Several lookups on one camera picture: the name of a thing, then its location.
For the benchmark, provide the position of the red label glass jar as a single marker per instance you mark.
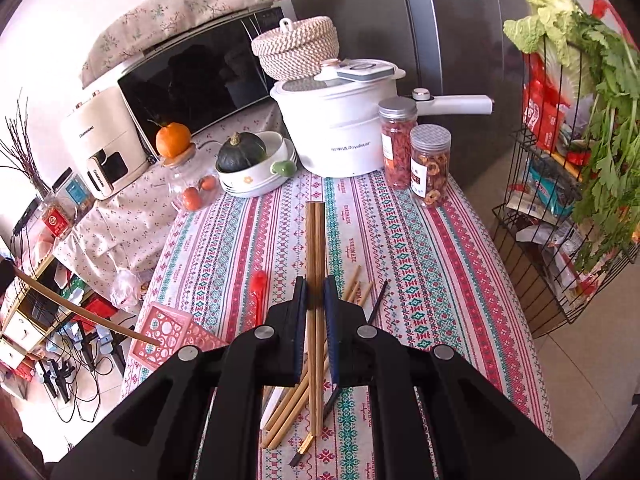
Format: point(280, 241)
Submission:
point(56, 219)

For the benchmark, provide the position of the cream air fryer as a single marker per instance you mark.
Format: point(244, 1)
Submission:
point(103, 144)

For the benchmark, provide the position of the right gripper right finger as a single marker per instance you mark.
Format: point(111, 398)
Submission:
point(434, 415)

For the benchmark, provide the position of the woven lidded basket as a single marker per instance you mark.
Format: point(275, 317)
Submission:
point(296, 50)

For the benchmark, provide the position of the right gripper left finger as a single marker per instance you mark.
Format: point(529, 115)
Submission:
point(197, 416)

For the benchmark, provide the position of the black wire storage rack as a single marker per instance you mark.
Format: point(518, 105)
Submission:
point(546, 252)

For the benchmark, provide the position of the red plastic spoon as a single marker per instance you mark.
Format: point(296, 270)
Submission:
point(258, 292)

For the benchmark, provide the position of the blue label clear container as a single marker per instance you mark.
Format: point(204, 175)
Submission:
point(73, 195)

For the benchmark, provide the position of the grey refrigerator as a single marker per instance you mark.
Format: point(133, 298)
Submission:
point(449, 47)

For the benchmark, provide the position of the dried twig branches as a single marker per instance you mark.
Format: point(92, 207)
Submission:
point(16, 150)

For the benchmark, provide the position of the dark green squash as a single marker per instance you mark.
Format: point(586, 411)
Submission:
point(241, 151)

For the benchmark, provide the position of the glass jar with tomatoes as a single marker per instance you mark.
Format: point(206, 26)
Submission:
point(192, 179)

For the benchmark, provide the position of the patterned striped tablecloth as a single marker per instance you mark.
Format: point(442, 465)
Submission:
point(436, 273)

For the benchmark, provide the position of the black microwave oven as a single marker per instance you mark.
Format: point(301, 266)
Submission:
point(200, 77)

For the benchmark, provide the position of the white electric cooking pot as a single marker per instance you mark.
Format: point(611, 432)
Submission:
point(332, 117)

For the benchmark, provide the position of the short jar dried slices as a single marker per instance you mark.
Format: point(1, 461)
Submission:
point(429, 163)

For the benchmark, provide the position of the tall jar red dried fruit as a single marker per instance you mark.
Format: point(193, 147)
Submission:
point(398, 117)

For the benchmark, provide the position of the white plastic spoon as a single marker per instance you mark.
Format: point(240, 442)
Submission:
point(270, 406)

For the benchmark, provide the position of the floral cloth microwave cover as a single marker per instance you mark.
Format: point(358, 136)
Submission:
point(151, 23)

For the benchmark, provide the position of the white ceramic bowl green handle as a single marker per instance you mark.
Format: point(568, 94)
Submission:
point(279, 165)

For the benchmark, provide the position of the green leafy vegetables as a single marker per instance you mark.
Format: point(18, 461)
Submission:
point(603, 66)

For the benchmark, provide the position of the orange tangerine on jar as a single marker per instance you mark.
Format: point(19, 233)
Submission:
point(171, 139)

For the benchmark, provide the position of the bamboo chopsticks pair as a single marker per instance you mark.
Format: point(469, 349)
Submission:
point(360, 294)

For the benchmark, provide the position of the pink plastic utensil basket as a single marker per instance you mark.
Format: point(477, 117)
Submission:
point(173, 329)

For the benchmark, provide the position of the floral side table cloth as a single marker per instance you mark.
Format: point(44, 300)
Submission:
point(195, 261)

